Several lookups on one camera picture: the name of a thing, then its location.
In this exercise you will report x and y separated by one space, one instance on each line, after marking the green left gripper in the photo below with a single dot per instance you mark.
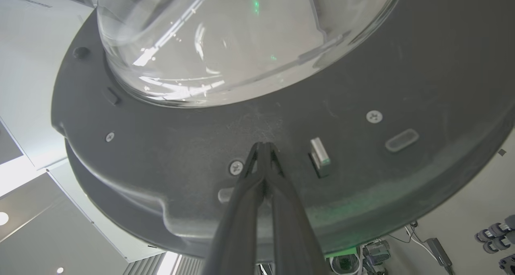
347 253

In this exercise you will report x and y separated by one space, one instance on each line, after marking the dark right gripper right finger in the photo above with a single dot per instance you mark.
293 234

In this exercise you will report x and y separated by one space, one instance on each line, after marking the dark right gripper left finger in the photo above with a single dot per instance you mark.
237 226

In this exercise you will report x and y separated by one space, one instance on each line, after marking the black round glass washer door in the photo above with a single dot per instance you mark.
402 86

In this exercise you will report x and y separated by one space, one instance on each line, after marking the grey cylindrical equipment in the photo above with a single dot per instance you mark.
497 232

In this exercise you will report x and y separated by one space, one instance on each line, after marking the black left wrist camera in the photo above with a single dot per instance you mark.
376 255

